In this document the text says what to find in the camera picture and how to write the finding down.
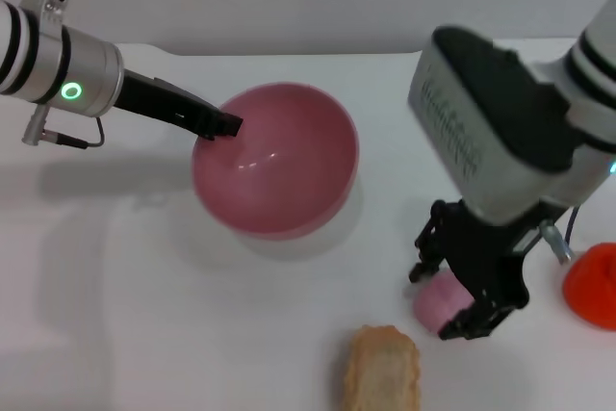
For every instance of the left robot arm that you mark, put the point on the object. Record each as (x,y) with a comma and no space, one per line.
(53,64)

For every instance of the orange striped bread roll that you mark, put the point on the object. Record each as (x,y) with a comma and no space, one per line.
(380,372)

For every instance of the pink round bun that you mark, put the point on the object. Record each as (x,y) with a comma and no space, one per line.
(440,305)

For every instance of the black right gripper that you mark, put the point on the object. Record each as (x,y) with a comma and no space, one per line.
(486,257)

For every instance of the red round bun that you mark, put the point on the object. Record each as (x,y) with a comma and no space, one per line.
(594,286)

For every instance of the pink plastic bowl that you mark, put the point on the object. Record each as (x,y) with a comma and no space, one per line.
(284,165)

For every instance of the silver left camera bracket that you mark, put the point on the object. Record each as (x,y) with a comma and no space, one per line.
(50,4)

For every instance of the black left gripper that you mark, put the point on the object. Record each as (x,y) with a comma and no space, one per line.
(163,103)

